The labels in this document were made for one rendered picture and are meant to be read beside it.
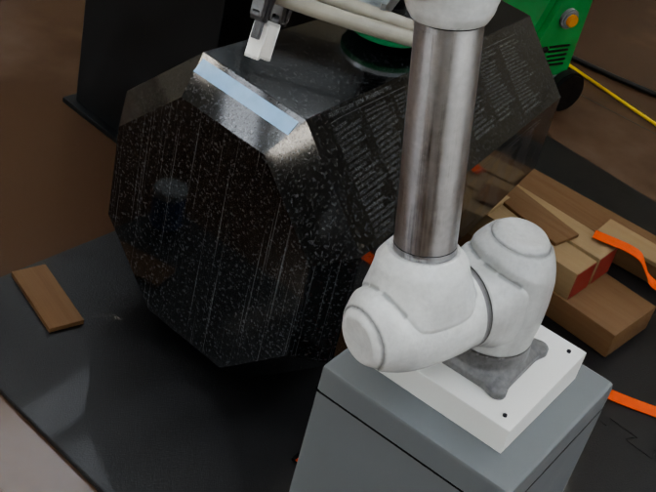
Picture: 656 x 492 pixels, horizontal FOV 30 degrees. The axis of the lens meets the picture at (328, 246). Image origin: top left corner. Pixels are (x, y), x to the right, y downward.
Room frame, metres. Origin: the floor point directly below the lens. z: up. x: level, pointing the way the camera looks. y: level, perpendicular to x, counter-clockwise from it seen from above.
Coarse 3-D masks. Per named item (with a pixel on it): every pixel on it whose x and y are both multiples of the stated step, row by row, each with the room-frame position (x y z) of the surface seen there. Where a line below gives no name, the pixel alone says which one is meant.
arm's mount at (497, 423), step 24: (552, 336) 1.78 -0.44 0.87; (552, 360) 1.71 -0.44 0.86; (576, 360) 1.73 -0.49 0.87; (408, 384) 1.61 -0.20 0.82; (432, 384) 1.59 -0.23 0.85; (456, 384) 1.60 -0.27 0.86; (528, 384) 1.64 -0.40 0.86; (552, 384) 1.65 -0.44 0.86; (456, 408) 1.56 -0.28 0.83; (480, 408) 1.55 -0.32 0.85; (504, 408) 1.56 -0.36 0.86; (528, 408) 1.58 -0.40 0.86; (480, 432) 1.54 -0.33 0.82; (504, 432) 1.52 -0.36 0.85
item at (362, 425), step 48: (336, 384) 1.60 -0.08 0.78; (384, 384) 1.61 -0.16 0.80; (576, 384) 1.74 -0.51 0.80; (336, 432) 1.59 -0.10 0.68; (384, 432) 1.55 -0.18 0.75; (432, 432) 1.52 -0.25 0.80; (528, 432) 1.58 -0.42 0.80; (576, 432) 1.66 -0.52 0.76; (336, 480) 1.58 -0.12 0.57; (384, 480) 1.53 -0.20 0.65; (432, 480) 1.49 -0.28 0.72; (480, 480) 1.45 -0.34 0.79; (528, 480) 1.49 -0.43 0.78
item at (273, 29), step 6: (270, 24) 2.03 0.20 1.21; (276, 24) 2.03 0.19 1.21; (270, 30) 2.03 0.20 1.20; (276, 30) 2.02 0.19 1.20; (270, 36) 2.02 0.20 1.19; (276, 36) 2.02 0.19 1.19; (270, 42) 2.02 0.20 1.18; (264, 48) 2.01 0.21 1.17; (270, 48) 2.01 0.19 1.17; (264, 54) 2.01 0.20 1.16; (270, 54) 2.01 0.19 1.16; (264, 60) 2.00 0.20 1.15
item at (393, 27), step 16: (288, 0) 2.01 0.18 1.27; (304, 0) 2.01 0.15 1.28; (320, 0) 2.42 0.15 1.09; (336, 0) 2.43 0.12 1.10; (352, 0) 2.43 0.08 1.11; (320, 16) 2.00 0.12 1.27; (336, 16) 2.00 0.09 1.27; (352, 16) 2.01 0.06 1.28; (368, 16) 2.42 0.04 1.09; (384, 16) 2.40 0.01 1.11; (400, 16) 2.40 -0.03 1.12; (368, 32) 2.01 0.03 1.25; (384, 32) 2.02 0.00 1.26; (400, 32) 2.04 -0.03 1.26
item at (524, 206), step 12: (516, 192) 3.29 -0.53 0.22; (504, 204) 3.22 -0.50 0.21; (516, 204) 3.22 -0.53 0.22; (528, 204) 3.24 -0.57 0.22; (540, 204) 3.26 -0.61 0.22; (528, 216) 3.17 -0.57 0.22; (540, 216) 3.19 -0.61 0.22; (552, 216) 3.21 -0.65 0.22; (552, 228) 3.14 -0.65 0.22; (564, 228) 3.16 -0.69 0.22; (552, 240) 3.08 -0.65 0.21; (564, 240) 3.10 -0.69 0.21
